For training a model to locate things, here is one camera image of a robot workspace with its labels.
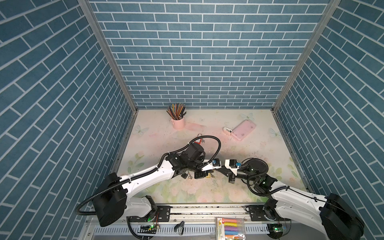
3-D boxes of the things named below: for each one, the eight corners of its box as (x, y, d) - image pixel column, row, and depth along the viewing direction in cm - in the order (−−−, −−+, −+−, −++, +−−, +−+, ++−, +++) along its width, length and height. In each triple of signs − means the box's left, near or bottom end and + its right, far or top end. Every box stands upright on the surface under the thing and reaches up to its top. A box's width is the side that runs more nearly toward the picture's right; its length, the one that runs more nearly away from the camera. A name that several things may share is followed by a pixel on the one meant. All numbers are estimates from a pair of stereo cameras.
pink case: (240, 142, 103) (241, 140, 101) (229, 133, 108) (229, 131, 106) (256, 127, 112) (257, 125, 110) (245, 120, 116) (245, 118, 115)
